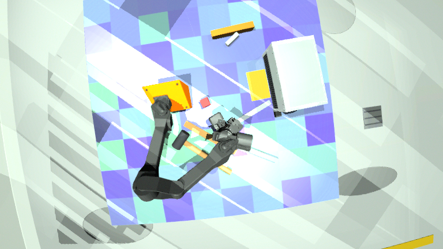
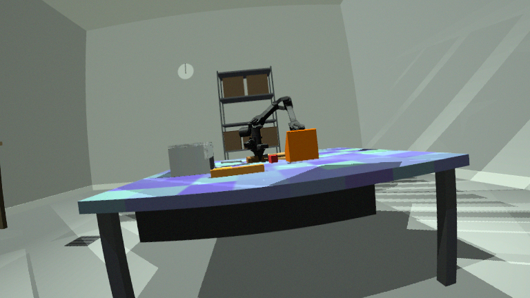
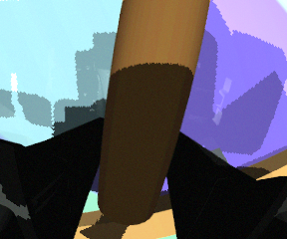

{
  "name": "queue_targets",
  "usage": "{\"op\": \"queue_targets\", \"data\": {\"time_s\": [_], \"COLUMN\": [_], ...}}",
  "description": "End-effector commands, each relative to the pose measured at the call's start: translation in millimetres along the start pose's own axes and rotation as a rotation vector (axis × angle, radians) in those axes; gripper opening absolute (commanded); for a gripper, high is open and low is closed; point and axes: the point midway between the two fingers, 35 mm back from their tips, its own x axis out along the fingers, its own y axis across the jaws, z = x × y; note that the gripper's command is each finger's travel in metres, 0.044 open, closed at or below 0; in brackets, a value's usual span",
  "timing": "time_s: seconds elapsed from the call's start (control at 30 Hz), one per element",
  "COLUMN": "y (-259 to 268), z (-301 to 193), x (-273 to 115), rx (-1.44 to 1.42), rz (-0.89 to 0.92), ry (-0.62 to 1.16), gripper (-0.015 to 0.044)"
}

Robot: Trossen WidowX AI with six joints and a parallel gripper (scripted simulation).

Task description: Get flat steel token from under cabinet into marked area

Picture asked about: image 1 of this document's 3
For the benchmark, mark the yellow bar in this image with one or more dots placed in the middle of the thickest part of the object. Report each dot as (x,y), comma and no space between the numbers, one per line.
(240,28)

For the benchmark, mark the orange bar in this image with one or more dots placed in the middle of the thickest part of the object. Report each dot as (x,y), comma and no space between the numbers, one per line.
(199,131)

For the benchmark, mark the brown cylinder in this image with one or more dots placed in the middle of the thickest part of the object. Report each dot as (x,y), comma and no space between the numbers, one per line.
(254,111)

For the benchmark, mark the grey metal cabinet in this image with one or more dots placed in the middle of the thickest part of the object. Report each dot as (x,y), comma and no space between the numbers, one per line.
(294,76)

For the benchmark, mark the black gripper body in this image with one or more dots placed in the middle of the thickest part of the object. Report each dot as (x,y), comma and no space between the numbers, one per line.
(216,121)

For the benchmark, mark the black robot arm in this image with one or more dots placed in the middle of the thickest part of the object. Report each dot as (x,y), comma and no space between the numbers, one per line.
(148,185)

